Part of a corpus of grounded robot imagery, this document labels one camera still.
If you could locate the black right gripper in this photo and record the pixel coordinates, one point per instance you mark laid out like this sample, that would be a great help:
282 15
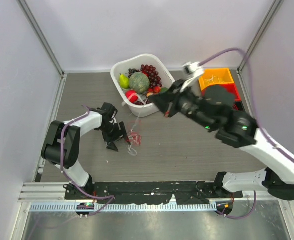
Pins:
162 100

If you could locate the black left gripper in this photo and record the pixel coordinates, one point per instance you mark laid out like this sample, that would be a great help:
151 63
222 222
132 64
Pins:
109 141

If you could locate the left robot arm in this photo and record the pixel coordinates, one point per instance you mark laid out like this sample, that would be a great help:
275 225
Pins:
61 146

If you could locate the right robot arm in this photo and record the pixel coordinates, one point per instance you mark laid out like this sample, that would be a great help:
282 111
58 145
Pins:
214 111

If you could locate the green lime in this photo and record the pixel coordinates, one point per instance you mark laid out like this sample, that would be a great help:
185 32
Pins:
163 89

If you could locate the red yellow cherries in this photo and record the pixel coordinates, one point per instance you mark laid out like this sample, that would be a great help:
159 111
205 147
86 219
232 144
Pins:
153 91

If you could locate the red grape bunch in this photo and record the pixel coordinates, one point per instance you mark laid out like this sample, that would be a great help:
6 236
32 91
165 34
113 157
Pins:
153 75

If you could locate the white plastic basket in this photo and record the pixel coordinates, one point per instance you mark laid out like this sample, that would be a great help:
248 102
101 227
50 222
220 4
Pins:
135 62

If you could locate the dark red grapes front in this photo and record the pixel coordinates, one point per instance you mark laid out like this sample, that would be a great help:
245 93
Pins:
142 102

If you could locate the green melon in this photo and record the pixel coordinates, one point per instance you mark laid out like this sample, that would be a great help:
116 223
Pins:
139 82

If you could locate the red apple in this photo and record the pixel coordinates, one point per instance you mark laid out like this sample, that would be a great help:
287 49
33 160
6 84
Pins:
132 96

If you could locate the dark purple grape bunch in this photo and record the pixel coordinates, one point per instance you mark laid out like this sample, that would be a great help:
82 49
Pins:
132 71

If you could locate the green pear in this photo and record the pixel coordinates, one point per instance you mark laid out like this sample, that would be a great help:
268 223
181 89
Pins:
124 81

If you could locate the yellow storage bin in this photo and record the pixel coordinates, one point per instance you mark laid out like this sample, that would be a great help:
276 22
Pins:
215 76

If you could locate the red storage bin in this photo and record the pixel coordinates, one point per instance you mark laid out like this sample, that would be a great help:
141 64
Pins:
232 88

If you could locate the black storage bin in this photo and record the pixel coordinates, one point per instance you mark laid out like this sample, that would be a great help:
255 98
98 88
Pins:
238 105

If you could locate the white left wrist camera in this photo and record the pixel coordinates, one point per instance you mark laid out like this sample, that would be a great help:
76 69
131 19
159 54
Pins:
113 120

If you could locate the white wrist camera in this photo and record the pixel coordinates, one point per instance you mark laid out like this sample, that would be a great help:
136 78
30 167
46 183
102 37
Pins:
191 73
113 120

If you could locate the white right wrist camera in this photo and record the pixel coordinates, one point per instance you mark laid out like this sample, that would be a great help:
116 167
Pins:
191 73

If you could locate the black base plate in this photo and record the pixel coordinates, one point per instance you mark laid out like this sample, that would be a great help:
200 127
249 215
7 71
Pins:
161 192

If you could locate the aluminium rail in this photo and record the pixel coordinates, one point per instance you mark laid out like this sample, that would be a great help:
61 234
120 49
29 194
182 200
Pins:
62 197

